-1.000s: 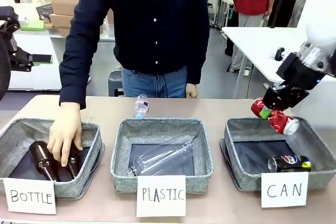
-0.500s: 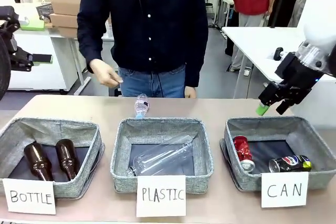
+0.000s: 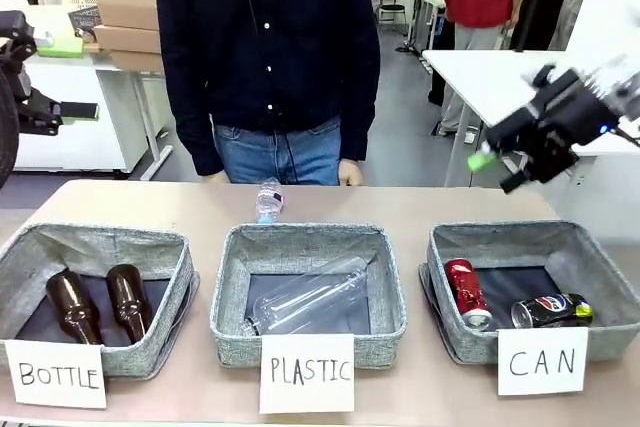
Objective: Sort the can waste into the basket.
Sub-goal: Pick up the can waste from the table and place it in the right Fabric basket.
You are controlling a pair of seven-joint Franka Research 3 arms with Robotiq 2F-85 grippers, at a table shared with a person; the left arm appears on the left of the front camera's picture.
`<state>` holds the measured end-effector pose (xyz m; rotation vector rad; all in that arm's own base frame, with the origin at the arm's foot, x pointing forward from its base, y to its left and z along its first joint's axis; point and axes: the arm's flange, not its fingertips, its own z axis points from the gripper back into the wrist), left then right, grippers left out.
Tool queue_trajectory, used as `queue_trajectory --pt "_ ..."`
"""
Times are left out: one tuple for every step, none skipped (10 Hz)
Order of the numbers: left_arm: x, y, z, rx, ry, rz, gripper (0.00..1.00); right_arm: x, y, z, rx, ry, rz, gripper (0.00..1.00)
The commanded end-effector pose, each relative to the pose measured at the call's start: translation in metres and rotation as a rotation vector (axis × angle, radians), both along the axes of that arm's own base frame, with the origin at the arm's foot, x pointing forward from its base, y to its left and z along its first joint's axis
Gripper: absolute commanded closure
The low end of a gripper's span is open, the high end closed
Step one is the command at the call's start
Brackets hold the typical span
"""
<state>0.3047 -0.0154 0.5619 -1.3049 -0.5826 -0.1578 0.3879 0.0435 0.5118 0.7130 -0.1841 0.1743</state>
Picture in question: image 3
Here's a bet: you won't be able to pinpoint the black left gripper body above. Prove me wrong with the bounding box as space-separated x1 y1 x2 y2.
17 89 65 137

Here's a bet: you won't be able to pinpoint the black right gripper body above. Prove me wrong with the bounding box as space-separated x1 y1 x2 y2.
485 65 622 184

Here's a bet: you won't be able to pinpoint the red soda can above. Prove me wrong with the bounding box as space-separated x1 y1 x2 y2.
444 258 494 332

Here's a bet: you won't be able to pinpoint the black Pepsi can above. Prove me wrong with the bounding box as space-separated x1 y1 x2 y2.
510 293 595 329

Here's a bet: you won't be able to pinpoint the brown glass bottle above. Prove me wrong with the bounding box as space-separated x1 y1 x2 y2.
45 270 104 346
105 264 154 346

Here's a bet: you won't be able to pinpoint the large clear plastic bottle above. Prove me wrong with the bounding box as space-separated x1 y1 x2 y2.
243 255 371 337

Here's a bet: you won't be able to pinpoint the person left forearm navy sleeve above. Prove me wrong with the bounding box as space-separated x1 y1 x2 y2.
338 59 382 164

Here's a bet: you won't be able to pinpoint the person right forearm navy sleeve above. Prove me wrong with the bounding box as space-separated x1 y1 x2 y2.
167 61 227 178

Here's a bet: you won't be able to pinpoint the grey fabric basket can label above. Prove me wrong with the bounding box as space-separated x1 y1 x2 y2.
418 220 640 366

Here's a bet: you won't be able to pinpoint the paper sign CAN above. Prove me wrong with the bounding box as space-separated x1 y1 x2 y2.
497 326 589 397

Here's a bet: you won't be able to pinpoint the grey fabric basket plastic label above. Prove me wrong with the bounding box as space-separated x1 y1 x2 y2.
209 224 407 369

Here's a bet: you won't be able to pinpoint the grey fabric basket bottle label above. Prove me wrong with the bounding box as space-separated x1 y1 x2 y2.
0 223 201 379

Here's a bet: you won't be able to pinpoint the person left hand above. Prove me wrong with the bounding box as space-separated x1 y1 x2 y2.
338 159 364 188

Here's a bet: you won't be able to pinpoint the white desk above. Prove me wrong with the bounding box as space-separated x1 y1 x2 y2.
14 49 175 182

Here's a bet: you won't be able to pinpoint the green box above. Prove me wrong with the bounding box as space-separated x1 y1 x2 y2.
36 38 85 59

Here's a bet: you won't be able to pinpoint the white table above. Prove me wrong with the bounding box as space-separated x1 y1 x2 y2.
421 48 640 189

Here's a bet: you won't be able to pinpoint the flat cardboard box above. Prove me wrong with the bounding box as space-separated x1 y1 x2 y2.
93 24 164 56

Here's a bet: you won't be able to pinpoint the black tripod pole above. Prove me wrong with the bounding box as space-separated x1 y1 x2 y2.
513 0 557 54

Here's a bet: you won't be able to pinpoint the person navy shirt blue jeans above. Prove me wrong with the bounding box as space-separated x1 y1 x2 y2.
155 0 382 187

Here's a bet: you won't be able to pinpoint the small water bottle blue cap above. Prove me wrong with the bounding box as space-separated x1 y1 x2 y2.
255 177 286 225

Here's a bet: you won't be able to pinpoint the paper sign BOTTLE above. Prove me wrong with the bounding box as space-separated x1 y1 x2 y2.
4 339 109 410

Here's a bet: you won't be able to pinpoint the paper sign PLASTIC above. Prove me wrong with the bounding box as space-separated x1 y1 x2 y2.
258 334 356 415

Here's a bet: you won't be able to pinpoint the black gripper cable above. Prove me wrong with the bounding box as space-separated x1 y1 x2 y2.
613 125 640 149

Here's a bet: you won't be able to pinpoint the black wire basket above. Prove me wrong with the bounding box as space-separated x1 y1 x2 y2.
67 5 101 42

